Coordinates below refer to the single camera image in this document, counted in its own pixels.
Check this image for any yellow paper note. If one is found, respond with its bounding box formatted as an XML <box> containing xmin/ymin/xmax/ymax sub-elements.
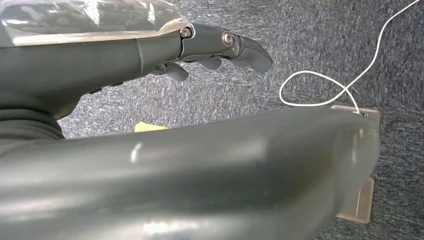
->
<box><xmin>134</xmin><ymin>121</ymin><xmax>169</xmax><ymax>134</ymax></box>

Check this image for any thin white cable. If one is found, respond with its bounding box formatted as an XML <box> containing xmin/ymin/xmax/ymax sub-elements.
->
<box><xmin>279</xmin><ymin>0</ymin><xmax>422</xmax><ymax>116</ymax></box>

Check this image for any ribbed grey left arm sleeve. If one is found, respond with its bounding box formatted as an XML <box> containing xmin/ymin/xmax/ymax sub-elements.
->
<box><xmin>0</xmin><ymin>108</ymin><xmax>66</xmax><ymax>157</ymax></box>

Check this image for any metal floor socket box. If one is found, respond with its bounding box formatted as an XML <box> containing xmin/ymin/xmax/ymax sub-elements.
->
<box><xmin>330</xmin><ymin>104</ymin><xmax>382</xmax><ymax>225</ymax></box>

